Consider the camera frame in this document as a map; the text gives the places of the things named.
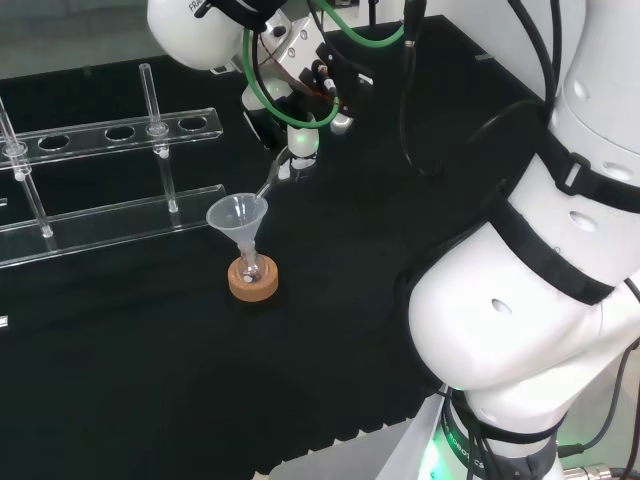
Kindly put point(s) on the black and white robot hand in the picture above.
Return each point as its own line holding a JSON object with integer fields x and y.
{"x": 302, "y": 142}

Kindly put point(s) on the clear glass weighing funnel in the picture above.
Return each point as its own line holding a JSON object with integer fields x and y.
{"x": 272, "y": 175}

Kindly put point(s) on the translucent plastic funnel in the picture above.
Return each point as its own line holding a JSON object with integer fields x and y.
{"x": 235, "y": 215}

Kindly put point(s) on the small glass round-bottom flask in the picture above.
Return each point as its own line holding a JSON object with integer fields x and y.
{"x": 250, "y": 270}

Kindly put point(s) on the clear acrylic funnel stand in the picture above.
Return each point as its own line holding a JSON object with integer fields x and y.
{"x": 100, "y": 140}

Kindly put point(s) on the grey tape strip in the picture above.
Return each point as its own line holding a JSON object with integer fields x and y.
{"x": 483, "y": 57}

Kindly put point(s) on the black bench cloth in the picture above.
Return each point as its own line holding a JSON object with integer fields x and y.
{"x": 150, "y": 360}

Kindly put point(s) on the pale base board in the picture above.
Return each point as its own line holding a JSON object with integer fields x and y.
{"x": 340, "y": 452}

